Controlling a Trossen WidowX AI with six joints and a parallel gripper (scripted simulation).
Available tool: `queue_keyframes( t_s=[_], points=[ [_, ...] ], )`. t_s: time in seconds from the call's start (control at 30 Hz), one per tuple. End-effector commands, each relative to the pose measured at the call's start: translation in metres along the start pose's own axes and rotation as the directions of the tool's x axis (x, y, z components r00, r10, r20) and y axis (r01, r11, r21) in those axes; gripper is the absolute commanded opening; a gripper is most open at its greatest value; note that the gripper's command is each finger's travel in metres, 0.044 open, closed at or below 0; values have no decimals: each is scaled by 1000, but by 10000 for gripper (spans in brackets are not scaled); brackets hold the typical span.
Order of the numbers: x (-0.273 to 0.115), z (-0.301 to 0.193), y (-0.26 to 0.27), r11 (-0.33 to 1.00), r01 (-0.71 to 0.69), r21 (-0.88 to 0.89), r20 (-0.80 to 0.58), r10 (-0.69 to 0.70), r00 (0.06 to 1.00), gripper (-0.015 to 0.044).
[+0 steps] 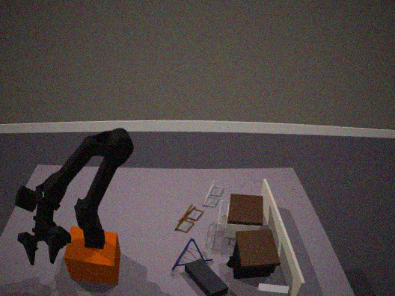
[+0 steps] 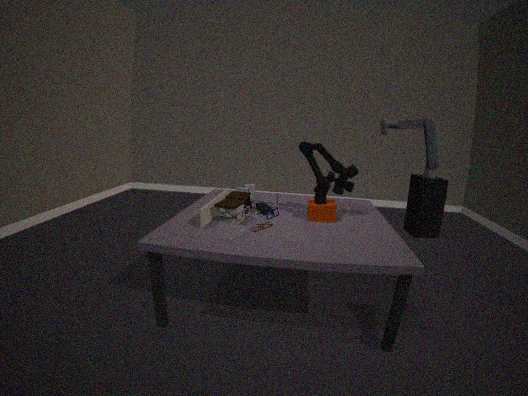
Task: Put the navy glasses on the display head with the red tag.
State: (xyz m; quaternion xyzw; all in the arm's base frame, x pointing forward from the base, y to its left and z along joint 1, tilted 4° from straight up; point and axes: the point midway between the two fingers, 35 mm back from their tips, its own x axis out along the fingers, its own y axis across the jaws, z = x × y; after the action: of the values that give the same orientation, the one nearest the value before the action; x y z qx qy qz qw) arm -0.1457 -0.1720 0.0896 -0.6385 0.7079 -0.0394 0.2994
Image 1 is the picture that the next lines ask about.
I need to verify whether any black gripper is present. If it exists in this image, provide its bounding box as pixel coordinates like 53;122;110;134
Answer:
17;212;71;265

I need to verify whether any cream flat panel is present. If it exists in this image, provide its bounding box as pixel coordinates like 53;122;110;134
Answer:
261;179;305;296

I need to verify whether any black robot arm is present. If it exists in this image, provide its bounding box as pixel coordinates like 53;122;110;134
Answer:
15;128;134;249

